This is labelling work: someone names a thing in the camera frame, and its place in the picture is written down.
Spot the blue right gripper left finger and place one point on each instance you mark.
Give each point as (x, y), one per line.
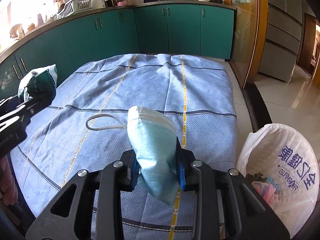
(134, 172)

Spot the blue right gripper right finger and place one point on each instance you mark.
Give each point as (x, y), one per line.
(180, 165)

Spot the green white packet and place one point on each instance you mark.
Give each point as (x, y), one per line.
(38, 81)

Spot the light blue face mask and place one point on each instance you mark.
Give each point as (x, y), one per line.
(153, 139)

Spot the white plastic trash bag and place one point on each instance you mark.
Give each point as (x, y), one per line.
(281, 152)

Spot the teal kitchen base cabinets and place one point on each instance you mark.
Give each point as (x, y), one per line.
(183, 27)

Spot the light blue checked tablecloth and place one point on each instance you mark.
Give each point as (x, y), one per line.
(132, 101)

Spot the pink tissue packet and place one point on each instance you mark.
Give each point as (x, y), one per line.
(269, 190)

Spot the white dish rack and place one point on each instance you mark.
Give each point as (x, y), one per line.
(73, 7)

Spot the grey multi-door refrigerator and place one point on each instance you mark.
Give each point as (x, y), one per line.
(283, 38)

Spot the wooden sliding door frame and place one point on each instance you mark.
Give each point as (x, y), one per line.
(251, 19)

